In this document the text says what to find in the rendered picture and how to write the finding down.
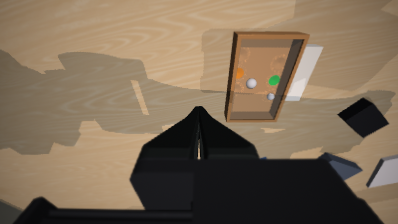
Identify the white flat rectangular card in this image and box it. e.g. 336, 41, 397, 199
366, 155, 398, 188

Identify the white rectangular block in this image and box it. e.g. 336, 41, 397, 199
285, 44, 323, 101

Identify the grey flat square block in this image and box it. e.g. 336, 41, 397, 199
318, 153, 363, 181

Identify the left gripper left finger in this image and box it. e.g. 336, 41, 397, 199
137, 106, 199, 160

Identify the wooden ball-in-hole puzzle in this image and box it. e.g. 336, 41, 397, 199
224, 31, 310, 123

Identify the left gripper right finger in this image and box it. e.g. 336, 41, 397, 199
199, 106, 260, 159

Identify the black rectangular block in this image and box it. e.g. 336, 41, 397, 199
337, 98, 389, 138

